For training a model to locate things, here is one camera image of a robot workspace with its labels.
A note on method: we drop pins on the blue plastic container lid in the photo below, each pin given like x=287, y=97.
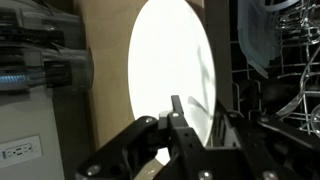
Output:
x=260, y=33

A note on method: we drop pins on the white wall outlet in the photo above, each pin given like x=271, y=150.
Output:
x=20, y=151

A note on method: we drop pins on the built-in dishwasher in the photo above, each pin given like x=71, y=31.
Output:
x=218, y=50

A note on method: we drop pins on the large white dinner plate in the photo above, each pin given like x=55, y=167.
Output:
x=166, y=60

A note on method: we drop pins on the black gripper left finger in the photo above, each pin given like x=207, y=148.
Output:
x=186, y=153

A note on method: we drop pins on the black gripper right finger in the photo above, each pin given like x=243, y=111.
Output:
x=273, y=153

